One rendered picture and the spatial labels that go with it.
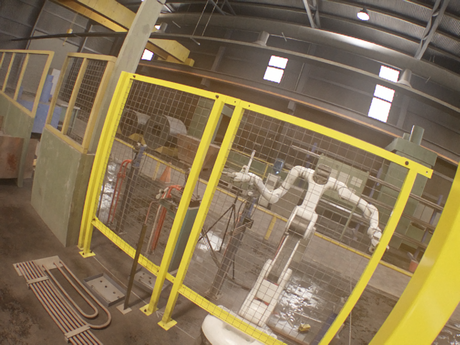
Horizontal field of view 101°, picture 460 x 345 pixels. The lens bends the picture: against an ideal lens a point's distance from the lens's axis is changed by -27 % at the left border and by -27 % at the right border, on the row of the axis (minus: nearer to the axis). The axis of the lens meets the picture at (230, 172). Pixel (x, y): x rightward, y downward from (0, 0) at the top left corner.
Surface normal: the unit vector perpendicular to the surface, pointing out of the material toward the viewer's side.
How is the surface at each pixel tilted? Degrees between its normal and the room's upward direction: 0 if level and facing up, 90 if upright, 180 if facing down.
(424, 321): 90
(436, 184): 90
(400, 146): 90
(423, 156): 90
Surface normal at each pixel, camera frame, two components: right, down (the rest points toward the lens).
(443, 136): -0.42, -0.02
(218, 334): -0.25, -0.77
